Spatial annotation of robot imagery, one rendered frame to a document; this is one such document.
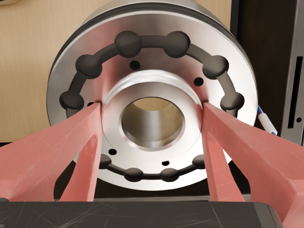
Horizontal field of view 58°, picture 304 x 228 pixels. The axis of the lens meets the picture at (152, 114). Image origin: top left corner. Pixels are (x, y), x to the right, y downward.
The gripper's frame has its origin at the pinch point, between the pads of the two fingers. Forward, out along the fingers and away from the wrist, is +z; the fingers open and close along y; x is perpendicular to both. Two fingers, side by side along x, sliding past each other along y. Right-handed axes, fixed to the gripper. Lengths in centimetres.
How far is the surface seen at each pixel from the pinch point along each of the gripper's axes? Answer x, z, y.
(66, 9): -0.9, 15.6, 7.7
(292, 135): 3.7, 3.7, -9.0
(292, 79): 0.3, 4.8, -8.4
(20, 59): 3.3, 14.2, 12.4
